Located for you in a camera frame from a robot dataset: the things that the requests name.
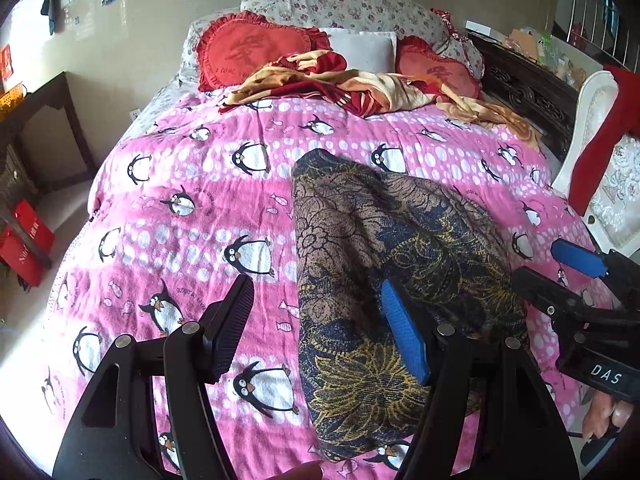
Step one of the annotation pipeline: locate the dark blue gold patterned garment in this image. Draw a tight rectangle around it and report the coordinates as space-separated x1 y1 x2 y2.
292 148 528 463

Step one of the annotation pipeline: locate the person's right hand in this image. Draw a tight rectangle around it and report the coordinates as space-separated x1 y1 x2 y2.
582 390 634 440

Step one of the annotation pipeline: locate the white ornate chair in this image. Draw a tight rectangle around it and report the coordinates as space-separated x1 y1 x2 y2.
552 65 639 257

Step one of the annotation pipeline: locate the red garment on chair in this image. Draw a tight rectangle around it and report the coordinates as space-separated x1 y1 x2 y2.
568 65 639 214

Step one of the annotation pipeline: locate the dark carved wooden nightstand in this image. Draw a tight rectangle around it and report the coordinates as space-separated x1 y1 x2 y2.
468 32 578 162

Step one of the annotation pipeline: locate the red gift box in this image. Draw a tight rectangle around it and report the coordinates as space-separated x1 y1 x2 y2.
1 200 54 287

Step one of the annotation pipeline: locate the red heart pillow right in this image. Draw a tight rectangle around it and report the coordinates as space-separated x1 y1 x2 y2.
395 36 480 99

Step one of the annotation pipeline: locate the red heart pillow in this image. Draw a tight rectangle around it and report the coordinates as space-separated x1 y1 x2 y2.
395 36 480 99
196 11 330 91

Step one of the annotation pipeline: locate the pink penguin blanket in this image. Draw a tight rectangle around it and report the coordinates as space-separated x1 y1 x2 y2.
32 91 613 478

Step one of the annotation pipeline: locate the white small pillow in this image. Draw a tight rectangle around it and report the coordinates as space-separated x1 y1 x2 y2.
321 27 398 73

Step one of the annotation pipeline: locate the gold red satin cloth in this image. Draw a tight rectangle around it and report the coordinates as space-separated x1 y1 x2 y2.
220 50 539 150

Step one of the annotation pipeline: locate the dark wooden side table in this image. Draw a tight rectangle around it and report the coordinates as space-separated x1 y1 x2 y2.
1 72 98 194

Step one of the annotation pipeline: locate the floral pillow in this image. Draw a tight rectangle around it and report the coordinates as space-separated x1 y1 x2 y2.
178 0 485 84

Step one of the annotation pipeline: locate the red heart pillow left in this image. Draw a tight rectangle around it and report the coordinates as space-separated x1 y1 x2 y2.
196 11 330 91

